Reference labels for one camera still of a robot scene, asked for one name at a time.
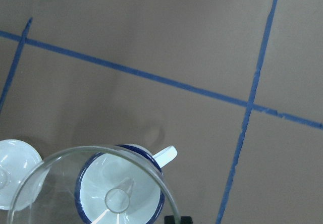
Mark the white ceramic lid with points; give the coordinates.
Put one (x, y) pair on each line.
(20, 186)

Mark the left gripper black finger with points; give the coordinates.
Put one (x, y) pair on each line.
(186, 220)

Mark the white enamel mug blue rim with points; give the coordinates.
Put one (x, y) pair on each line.
(119, 189)

